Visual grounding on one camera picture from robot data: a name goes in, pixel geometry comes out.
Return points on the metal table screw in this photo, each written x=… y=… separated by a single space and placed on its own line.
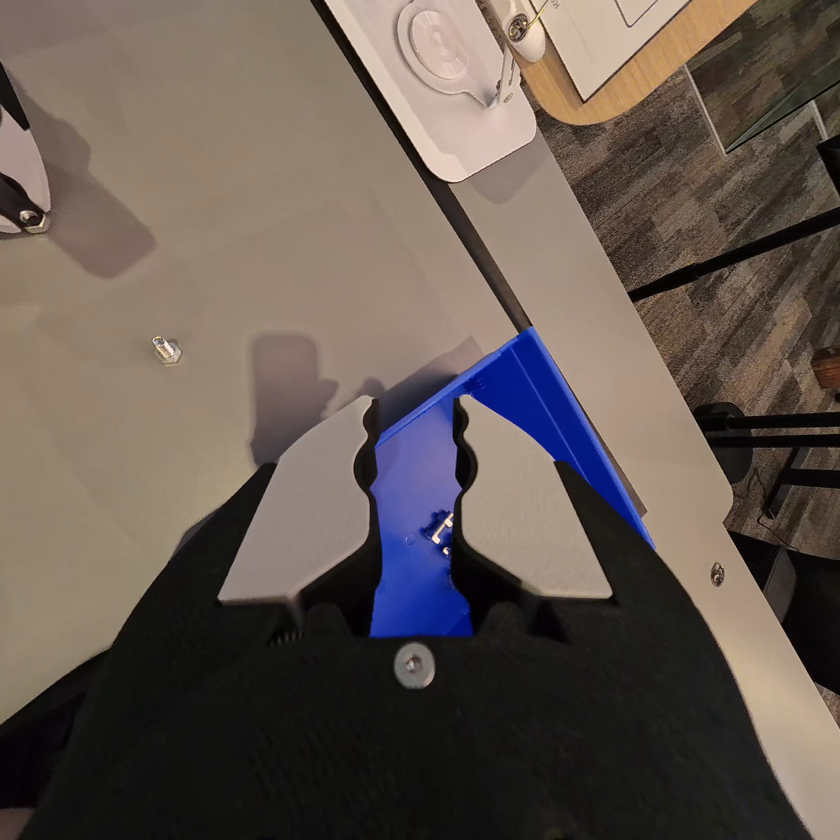
x=718 y=574

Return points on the black high-back chair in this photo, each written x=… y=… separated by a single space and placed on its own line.
x=814 y=604

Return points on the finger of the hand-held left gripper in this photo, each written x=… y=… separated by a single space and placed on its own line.
x=10 y=228
x=19 y=157

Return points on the steel hex bolt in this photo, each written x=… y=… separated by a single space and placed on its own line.
x=169 y=354
x=441 y=528

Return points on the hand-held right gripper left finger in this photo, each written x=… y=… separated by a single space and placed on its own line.
x=295 y=525

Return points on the wooden beam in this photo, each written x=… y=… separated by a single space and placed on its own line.
x=828 y=367

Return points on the black pole stand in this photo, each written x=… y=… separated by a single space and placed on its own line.
x=722 y=446

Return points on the blue plastic bin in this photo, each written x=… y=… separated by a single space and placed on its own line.
x=558 y=420

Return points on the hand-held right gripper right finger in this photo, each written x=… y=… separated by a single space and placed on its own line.
x=531 y=525

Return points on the white board stand base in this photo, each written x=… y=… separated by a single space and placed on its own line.
x=446 y=118

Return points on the steel hex nut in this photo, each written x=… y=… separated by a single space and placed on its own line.
x=34 y=222

